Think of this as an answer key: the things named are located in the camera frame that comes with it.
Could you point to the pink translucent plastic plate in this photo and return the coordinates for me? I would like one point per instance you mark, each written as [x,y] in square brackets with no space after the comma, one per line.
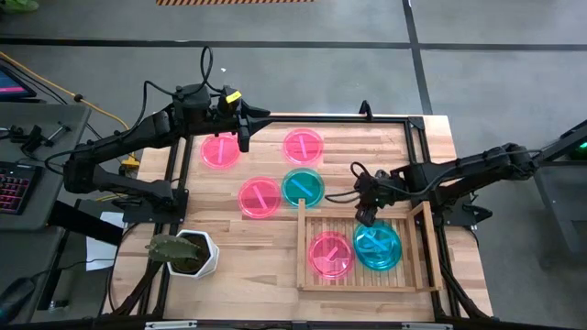
[259,197]
[302,146]
[220,150]
[331,254]

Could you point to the black flat box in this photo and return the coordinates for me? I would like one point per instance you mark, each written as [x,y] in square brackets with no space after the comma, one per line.
[82,222]

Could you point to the teal translucent plastic plate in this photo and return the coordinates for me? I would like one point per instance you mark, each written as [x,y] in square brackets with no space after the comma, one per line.
[385,249]
[367,262]
[302,187]

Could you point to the silver metal bracket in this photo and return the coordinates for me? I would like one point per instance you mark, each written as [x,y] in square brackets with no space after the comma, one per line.
[426,326]
[170,325]

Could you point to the laptop screen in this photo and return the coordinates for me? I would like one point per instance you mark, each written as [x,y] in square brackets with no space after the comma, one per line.
[11,84]

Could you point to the white hexagonal planter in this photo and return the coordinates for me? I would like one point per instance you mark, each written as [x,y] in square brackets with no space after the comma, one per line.
[206,268]

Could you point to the green object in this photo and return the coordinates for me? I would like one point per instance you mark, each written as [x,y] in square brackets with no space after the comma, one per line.
[18,4]

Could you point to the grey desk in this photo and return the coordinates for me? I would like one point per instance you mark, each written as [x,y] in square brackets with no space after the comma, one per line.
[69,114]

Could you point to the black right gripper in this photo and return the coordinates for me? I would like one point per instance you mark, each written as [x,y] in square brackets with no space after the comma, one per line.
[373,190]

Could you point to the yellow tag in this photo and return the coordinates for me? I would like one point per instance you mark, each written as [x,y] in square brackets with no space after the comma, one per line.
[233,96]

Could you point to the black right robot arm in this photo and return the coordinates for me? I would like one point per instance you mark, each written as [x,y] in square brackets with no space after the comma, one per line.
[477,167]

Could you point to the keyboard with pink backlight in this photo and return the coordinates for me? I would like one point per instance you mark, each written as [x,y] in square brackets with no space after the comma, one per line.
[14,190]

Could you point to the black clamp device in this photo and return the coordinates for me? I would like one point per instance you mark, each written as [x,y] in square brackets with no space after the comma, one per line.
[32,139]

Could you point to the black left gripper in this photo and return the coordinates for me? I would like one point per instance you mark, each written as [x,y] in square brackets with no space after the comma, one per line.
[227,114]

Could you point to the black aluminium table frame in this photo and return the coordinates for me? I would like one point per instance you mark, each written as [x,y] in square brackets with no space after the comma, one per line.
[321,120]

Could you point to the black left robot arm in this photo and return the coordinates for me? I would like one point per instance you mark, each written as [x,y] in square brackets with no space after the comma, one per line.
[114,142]

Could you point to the white paper sheet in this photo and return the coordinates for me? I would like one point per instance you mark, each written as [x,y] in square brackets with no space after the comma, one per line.
[103,249]

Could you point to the black arched hook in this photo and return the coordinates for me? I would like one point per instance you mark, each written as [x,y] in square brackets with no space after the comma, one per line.
[365,109]

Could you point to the wooden slatted shelf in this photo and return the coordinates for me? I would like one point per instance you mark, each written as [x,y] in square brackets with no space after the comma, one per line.
[362,283]

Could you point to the green cactus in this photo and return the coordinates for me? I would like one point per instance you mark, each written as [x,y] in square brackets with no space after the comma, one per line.
[172,249]

